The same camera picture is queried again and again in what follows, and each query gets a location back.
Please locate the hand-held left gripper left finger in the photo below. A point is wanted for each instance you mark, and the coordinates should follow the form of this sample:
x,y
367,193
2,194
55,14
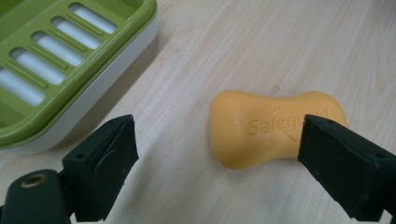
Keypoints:
x,y
102,168

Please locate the yellow soap bar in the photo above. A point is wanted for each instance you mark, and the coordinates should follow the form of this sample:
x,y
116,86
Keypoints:
x,y
258,130

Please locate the green and white soap dish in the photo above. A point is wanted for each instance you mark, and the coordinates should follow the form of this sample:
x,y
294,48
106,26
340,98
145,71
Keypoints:
x,y
56,71

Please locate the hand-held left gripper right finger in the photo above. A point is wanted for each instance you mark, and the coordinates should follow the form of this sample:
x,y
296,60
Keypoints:
x,y
342,168

